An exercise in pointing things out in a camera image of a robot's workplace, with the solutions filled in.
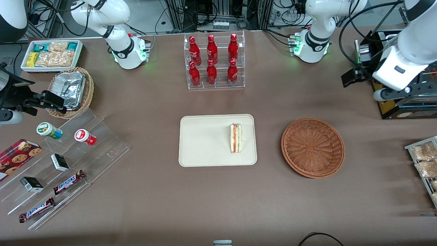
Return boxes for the dark green small box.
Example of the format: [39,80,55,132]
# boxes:
[20,176,44,193]
[50,153,70,172]

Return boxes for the silver foil packets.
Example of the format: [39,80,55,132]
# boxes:
[51,71,86,111]

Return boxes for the white rectangular snack bin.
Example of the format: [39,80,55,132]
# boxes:
[20,39,84,74]

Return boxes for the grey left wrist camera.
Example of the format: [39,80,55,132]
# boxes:
[373,86,412,102]

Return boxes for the clear acrylic stepped shelf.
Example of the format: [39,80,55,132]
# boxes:
[0,108,130,230]

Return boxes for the brown round wicker basket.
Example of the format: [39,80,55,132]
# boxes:
[281,118,346,179]

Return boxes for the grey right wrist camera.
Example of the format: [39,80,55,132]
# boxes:
[0,110,24,126]

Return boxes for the black display stand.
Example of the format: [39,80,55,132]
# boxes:
[371,29,437,120]

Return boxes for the yellow snack packet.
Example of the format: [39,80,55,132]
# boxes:
[27,51,40,68]

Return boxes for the cream rectangular serving tray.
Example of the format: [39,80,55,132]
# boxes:
[179,114,257,167]

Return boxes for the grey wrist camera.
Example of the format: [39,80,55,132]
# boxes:
[373,86,412,102]
[0,110,24,126]

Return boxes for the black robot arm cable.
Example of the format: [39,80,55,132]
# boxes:
[338,0,405,67]

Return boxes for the green lidded snack cup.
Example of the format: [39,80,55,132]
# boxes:
[36,122,63,140]

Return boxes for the clear acrylic bottle rack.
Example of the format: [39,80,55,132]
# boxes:
[183,30,246,90]

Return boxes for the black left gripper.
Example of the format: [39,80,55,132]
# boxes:
[341,51,382,88]

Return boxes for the red cola bottle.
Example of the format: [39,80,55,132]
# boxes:
[206,60,218,86]
[228,33,240,64]
[227,60,239,86]
[188,36,202,66]
[189,61,201,87]
[206,34,219,65]

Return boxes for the light wicker basket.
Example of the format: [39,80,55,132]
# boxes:
[44,67,95,120]

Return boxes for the red chocolate chip cookie box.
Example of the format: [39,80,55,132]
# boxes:
[0,138,42,182]

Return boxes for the Snickers chocolate bar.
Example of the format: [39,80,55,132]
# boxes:
[53,170,86,195]
[19,197,55,223]

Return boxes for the red lidded snack cup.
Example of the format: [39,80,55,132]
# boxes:
[74,128,97,147]

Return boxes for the clear cracker bag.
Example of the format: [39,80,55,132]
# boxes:
[35,51,75,68]
[47,41,69,53]

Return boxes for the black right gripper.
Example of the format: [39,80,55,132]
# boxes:
[0,65,66,115]

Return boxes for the triangle sandwich with filling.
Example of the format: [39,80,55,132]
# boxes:
[229,123,243,154]

